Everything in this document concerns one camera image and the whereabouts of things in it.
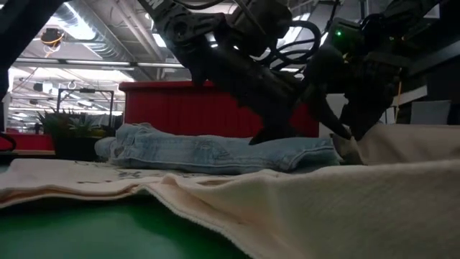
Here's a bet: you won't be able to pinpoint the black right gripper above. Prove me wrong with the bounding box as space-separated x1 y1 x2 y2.
304 17 411 142

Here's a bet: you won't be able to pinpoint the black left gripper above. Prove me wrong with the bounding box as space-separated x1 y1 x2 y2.
190 42 309 146

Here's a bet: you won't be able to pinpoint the light blue denim jeans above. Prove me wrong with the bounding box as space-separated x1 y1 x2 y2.
93 122 343 176

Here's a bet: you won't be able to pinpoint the red plastic laundry bin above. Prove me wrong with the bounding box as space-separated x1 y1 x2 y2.
118 80 321 139

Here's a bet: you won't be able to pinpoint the red background bin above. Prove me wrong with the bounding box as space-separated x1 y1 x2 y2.
0 132 55 151

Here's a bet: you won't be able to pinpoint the grey chair back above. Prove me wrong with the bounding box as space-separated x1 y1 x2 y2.
409 99 452 125

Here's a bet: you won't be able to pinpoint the cream printed tote bag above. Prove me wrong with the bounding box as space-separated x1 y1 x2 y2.
0 158 460 259

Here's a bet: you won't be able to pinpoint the small potted succulent plant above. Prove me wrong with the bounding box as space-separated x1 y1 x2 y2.
37 106 116 162

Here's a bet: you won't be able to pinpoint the hanging yellow cable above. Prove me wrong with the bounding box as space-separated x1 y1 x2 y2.
394 81 403 124

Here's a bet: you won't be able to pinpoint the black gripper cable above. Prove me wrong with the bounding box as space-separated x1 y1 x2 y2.
247 19 323 72

